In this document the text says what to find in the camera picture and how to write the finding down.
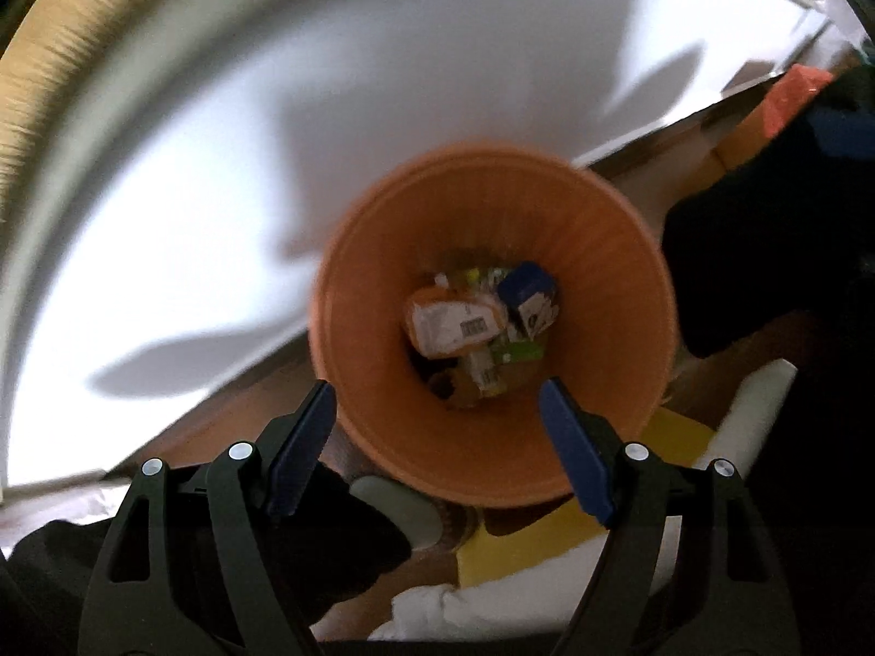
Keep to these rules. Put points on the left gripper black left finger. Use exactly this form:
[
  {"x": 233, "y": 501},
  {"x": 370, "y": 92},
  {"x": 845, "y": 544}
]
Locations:
[{"x": 129, "y": 606}]

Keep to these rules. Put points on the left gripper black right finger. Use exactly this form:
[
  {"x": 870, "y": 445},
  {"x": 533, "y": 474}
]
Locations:
[{"x": 681, "y": 571}]

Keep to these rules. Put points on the orange plastic trash bin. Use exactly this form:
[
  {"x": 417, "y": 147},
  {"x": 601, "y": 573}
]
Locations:
[{"x": 613, "y": 344}]

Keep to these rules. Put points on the yellow white slipper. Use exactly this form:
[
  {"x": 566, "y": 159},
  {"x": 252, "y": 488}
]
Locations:
[{"x": 530, "y": 582}]

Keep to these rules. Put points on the blue snack wrapper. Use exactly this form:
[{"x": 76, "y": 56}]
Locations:
[{"x": 530, "y": 296}]

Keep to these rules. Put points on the white orange snack wrapper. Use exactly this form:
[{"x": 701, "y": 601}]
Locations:
[{"x": 443, "y": 322}]

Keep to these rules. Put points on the white bed sheet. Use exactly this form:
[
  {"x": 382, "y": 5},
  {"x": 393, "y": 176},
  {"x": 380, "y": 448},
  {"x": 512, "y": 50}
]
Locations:
[{"x": 171, "y": 221}]

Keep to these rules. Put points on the yellow floral fleece blanket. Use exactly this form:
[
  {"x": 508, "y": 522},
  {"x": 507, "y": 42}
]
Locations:
[{"x": 54, "y": 42}]

